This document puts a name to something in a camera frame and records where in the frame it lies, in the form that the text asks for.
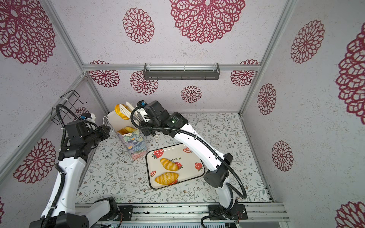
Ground round yellow bun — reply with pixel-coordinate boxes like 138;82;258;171
118;126;136;135
115;104;131;120

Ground cream slotted tongs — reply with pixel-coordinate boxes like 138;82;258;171
115;102;141;123

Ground floral paper bag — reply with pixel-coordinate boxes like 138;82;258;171
104;111;147;161

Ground striped roll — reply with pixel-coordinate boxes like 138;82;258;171
160;158;179;172

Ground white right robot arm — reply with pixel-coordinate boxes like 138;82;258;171
130;101;247;227

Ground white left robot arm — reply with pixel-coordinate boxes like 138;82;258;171
29;104;120;228

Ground white strawberry tray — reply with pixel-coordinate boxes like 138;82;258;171
145;143;205;190

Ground large oval striped loaf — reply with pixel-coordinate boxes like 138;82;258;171
155;172;179;185

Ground black wire basket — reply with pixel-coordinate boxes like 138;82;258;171
50;90;87;126

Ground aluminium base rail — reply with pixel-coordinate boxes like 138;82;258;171
74;202;290;228

